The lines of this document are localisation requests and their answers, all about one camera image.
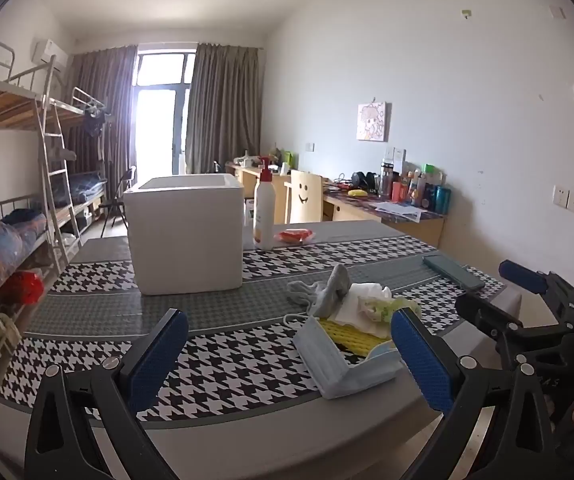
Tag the balcony glass door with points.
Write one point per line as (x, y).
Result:
(161, 90)

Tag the white tissue paper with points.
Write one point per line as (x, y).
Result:
(353, 310)

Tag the teal bottle on desk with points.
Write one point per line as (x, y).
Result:
(442, 199)

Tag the houndstooth tablecloth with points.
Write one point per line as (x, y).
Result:
(239, 358)

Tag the yellow object on desk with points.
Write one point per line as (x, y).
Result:
(357, 193)

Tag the yellow foam net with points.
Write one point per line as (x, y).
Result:
(352, 339)

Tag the red plastic bag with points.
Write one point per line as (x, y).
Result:
(22, 287)

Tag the red snack packet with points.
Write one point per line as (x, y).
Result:
(294, 236)

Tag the wooden desk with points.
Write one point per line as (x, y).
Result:
(338, 206)

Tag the brown left curtain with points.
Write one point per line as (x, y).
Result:
(104, 141)

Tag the brown right curtain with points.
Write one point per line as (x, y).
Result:
(224, 107)

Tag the dark green smartphone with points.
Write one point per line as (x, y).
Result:
(454, 272)

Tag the black folding chair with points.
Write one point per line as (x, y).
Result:
(114, 208)

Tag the brown curtain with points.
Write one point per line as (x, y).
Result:
(224, 107)
(104, 141)

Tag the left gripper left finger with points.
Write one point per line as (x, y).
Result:
(60, 441)

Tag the wall air conditioner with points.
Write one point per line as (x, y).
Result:
(46, 51)

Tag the cartoon wall picture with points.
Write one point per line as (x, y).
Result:
(371, 122)

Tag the metal bunk bed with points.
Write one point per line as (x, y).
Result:
(27, 104)

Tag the grey sock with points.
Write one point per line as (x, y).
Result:
(322, 298)

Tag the papers on desk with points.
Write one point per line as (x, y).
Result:
(405, 211)

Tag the white pump lotion bottle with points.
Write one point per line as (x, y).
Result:
(263, 216)

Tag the green tissue packet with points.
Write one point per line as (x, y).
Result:
(382, 310)

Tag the white foam box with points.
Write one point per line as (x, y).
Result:
(186, 234)

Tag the smiley wooden chair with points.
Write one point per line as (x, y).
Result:
(305, 203)

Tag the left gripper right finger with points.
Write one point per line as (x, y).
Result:
(519, 443)

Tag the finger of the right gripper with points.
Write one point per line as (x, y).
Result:
(551, 287)
(488, 319)

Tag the blue face masks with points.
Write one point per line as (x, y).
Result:
(332, 374)

